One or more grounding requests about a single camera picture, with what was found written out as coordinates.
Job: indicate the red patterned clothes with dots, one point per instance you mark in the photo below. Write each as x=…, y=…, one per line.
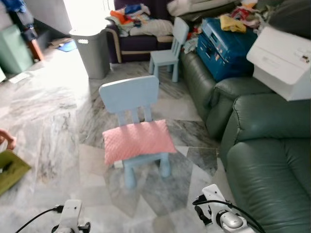
x=243, y=12

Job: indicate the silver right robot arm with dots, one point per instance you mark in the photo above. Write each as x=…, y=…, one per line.
x=233, y=223

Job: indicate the yellow cloth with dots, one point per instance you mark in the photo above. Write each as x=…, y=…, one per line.
x=232, y=24

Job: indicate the blue suitcase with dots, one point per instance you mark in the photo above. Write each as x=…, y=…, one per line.
x=228, y=53

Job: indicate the pink dotted pillow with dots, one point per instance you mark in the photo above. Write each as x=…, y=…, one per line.
x=138, y=141

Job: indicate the white cloth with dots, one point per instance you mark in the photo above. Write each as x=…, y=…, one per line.
x=158, y=28

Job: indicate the olive green mat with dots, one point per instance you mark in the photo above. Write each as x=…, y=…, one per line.
x=12, y=172

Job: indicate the person's hand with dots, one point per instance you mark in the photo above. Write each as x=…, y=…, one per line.
x=6, y=138

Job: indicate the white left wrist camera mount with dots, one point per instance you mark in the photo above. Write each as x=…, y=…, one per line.
x=72, y=213

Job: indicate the light blue child chair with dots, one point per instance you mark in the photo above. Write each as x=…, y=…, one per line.
x=129, y=94
x=167, y=56

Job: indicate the orange cloth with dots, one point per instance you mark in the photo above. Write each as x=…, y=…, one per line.
x=120, y=18

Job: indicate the brown wooden board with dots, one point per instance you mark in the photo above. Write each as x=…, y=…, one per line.
x=35, y=50

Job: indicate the mint green ribbed bin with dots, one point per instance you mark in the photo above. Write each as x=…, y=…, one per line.
x=14, y=51

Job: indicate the cream folded cushion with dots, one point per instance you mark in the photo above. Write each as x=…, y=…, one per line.
x=194, y=6

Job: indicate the green leather sofa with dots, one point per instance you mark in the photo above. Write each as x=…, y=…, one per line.
x=267, y=160

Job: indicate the purple sofa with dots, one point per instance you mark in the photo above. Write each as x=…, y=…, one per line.
x=136, y=46

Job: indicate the white appliance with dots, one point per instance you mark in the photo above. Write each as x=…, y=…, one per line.
x=282, y=63

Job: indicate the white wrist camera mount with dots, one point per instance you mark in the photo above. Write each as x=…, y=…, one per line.
x=214, y=199
x=72, y=213

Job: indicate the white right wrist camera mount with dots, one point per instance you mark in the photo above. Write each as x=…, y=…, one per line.
x=214, y=199

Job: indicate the grey laundry bin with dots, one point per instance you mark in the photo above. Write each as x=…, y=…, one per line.
x=92, y=56

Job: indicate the white paper sheet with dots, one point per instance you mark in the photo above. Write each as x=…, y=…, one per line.
x=19, y=77

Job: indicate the dark grey cushion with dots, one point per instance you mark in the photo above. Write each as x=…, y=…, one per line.
x=291, y=17

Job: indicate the blue flat item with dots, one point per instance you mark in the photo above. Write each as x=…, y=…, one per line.
x=68, y=46

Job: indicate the blue hanging cloth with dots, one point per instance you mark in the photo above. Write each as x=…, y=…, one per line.
x=14, y=7

